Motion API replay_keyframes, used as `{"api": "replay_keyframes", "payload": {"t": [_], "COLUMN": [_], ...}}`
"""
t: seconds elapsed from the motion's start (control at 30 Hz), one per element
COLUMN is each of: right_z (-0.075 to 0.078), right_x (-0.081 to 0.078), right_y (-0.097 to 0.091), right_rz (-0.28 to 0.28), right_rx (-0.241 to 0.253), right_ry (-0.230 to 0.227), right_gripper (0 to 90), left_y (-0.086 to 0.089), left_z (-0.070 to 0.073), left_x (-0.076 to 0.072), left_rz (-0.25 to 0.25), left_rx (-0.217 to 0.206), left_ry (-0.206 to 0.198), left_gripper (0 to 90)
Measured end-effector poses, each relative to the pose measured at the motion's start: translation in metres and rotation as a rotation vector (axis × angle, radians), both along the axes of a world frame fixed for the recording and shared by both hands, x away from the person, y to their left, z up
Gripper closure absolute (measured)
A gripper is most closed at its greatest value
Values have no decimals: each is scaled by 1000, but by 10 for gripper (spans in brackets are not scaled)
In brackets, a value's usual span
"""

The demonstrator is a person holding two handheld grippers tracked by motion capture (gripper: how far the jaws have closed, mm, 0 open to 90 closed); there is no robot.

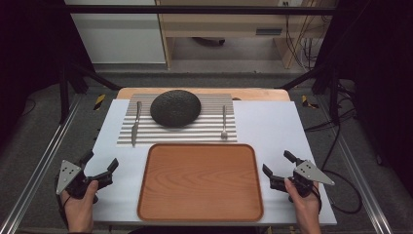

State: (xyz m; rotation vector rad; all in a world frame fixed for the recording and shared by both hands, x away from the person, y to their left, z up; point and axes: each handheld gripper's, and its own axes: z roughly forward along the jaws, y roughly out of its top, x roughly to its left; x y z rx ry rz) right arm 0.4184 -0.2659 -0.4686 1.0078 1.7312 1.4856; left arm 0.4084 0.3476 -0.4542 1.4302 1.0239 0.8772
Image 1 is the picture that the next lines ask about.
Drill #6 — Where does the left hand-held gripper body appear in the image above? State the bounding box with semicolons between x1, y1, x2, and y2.
56;159;98;201

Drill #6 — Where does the hanging cable bundle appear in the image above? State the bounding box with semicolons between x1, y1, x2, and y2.
283;14;332;71

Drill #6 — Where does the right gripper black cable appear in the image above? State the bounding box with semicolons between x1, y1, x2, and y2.
312;185;323;214

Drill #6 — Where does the aluminium floor rail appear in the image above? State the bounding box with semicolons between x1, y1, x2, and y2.
316;97;394;234
0;94;82;234

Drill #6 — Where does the grey ribbed mat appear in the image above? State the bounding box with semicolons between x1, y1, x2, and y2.
116;93;239;148

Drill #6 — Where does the dark textured plate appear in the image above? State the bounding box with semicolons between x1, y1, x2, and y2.
149;89;202;129

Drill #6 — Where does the silver fork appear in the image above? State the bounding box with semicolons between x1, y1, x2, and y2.
220;104;229;140

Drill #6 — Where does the person's left hand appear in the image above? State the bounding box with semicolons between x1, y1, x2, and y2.
60;179;99;229

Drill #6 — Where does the dark curtain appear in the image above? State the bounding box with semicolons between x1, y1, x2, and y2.
316;0;413;189
0;0;95;144

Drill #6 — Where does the black metal stand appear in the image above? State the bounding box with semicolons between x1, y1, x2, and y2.
279;64;342;126
57;61;123;125

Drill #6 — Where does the white cabinet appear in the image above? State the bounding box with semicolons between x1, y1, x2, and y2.
63;0;167;64

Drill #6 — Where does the black horizontal frame bar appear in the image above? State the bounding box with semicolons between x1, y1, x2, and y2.
64;4;339;16

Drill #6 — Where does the person's right hand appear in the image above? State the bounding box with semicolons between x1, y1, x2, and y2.
283;177;322;229

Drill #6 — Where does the black looped floor cable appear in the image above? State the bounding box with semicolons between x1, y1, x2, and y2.
319;123;363;215

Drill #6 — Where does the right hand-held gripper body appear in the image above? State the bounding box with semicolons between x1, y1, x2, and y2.
289;159;336;199

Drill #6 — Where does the light wooden desk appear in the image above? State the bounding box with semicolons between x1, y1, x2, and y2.
155;0;337;70

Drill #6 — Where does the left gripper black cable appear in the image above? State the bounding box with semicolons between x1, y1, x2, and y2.
57;194;71;228

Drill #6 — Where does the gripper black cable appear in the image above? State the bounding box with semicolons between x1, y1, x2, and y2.
57;194;71;228
312;185;323;214

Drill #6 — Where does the wooden tray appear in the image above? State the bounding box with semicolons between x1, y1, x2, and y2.
136;142;265;223

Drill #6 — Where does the silver table knife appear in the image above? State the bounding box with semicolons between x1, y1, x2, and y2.
131;100;143;148

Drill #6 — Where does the yellow black tape marker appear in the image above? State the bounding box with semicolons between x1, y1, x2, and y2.
301;95;319;109
93;94;107;111

